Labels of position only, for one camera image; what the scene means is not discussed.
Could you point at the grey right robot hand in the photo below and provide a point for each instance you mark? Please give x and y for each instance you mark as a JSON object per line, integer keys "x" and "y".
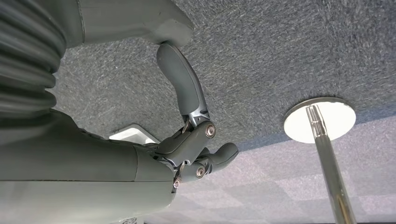
{"x": 77, "y": 191}

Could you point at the chrome pole with round base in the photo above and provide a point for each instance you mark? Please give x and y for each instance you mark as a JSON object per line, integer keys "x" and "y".
{"x": 329, "y": 167}

